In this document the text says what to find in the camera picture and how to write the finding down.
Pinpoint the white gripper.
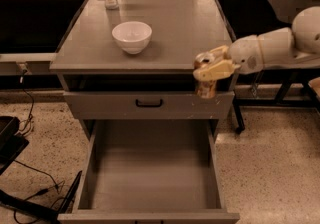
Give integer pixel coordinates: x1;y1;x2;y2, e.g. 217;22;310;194
193;35;263;82

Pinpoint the orange soda can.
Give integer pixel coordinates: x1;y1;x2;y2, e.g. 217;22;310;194
193;52;216;99

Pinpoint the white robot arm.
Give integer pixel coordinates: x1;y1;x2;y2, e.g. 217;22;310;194
193;6;320;82

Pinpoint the grey drawer cabinet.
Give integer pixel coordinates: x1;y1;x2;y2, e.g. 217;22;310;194
50;0;234;135

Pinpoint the open grey middle drawer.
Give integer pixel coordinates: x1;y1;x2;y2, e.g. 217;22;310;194
58;120;240;224

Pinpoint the closed grey top drawer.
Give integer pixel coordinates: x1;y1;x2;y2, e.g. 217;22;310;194
64;92;234;120

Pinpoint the white ceramic bowl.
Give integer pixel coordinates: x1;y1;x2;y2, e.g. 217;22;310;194
112;21;152;54

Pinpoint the black equipment base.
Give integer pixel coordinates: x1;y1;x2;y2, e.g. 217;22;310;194
0;116;82;224

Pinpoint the black drawer handle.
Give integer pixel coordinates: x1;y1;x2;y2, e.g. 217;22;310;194
135;99;163;108

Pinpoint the black hanging cable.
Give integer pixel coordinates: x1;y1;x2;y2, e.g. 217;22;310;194
18;69;35;136

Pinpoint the black cable on floor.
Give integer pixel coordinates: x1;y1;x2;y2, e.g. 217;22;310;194
12;159;68;224

